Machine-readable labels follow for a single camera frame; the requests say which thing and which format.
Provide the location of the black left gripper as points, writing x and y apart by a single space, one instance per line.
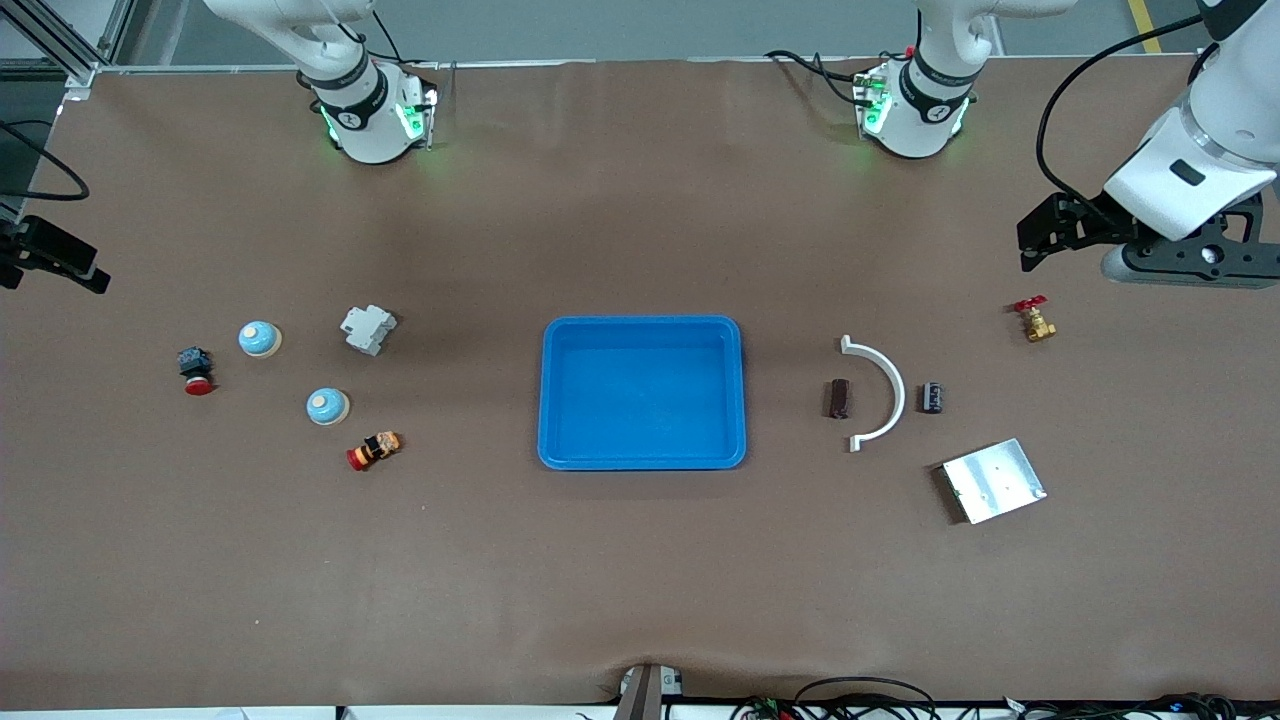
1098 224

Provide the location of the blue bell with cream button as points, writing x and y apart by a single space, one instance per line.
259 339
327 406

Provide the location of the dark striped electrolytic capacitor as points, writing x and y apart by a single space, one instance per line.
932 397

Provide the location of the brown glossy electrolytic capacitor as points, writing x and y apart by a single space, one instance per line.
837 398

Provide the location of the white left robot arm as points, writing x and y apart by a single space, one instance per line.
925 100

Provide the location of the blue plastic tray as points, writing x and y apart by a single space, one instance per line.
640 395

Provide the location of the red mushroom push button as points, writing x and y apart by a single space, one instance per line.
196 370

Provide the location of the aluminium plate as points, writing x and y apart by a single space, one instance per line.
992 482

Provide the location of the white circuit breaker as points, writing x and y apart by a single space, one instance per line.
368 330

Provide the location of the orange emergency stop button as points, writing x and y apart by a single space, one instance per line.
373 450

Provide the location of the brown table mat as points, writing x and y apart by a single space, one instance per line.
640 200

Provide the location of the aluminium frame profile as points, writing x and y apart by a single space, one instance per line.
60 45

